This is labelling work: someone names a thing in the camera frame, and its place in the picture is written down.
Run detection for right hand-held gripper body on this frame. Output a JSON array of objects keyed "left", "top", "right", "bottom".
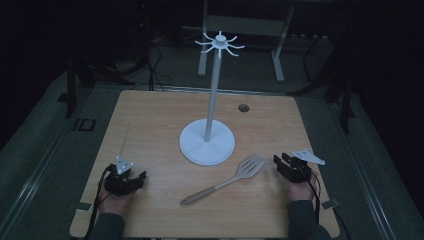
[{"left": 283, "top": 148, "right": 326, "bottom": 184}]

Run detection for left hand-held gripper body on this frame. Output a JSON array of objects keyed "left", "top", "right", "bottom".
[{"left": 104, "top": 155, "right": 135, "bottom": 197}]

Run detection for grey slotted spatula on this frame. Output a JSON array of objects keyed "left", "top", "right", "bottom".
[{"left": 179, "top": 153, "right": 267, "bottom": 206}]

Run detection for person's left hand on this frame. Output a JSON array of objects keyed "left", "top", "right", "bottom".
[{"left": 97, "top": 181, "right": 135, "bottom": 217}]

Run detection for person's right hand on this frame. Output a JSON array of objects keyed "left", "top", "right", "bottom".
[{"left": 286, "top": 169, "right": 320, "bottom": 203}]

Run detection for grey table edge clip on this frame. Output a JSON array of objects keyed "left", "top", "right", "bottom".
[
  {"left": 321, "top": 198, "right": 340, "bottom": 211},
  {"left": 75, "top": 201, "right": 93, "bottom": 213}
]

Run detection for white hook stand rack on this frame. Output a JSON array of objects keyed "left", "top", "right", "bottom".
[{"left": 178, "top": 30, "right": 246, "bottom": 167}]

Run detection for black metal stand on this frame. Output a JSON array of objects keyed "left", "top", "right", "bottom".
[
  {"left": 289, "top": 33, "right": 357, "bottom": 135},
  {"left": 63, "top": 54, "right": 136, "bottom": 120}
]

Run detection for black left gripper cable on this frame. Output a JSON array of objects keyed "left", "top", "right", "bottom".
[{"left": 82, "top": 163, "right": 114, "bottom": 240}]

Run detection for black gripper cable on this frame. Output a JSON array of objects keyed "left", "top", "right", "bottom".
[
  {"left": 308, "top": 170, "right": 323, "bottom": 226},
  {"left": 82, "top": 163, "right": 114, "bottom": 240}
]

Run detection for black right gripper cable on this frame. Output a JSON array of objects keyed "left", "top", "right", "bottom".
[{"left": 308, "top": 170, "right": 323, "bottom": 226}]

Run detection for white metal desk frame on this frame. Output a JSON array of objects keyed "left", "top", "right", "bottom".
[{"left": 197, "top": 0, "right": 296, "bottom": 83}]

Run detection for black floor cables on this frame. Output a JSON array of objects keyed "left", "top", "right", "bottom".
[{"left": 145, "top": 41, "right": 174, "bottom": 92}]

